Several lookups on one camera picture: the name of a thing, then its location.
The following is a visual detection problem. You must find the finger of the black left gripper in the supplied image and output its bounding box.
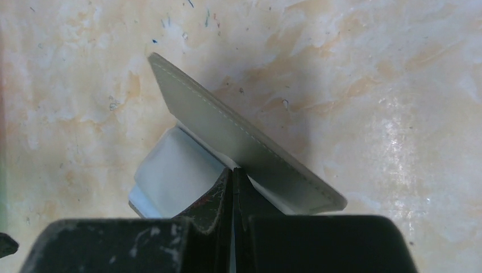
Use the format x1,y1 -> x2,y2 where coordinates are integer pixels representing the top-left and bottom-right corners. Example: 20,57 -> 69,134
0,233 -> 19,258

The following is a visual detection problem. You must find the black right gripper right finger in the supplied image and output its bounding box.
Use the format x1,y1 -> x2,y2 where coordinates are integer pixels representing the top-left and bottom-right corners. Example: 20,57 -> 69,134
232,168 -> 417,272

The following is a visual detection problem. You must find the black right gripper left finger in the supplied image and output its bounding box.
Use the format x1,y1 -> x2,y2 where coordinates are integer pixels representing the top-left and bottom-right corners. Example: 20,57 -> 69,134
21,169 -> 232,272

